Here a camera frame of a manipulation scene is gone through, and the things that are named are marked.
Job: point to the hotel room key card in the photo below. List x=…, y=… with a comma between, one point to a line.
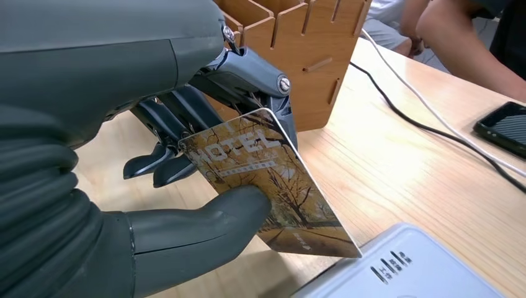
x=287, y=185

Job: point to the black smartphone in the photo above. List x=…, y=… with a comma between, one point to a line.
x=505, y=127

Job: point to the grey card reader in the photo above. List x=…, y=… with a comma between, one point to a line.
x=411, y=267

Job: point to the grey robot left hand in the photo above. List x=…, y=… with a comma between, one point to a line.
x=102, y=49

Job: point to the wooden slotted card organizer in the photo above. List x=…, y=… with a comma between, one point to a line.
x=312, y=41

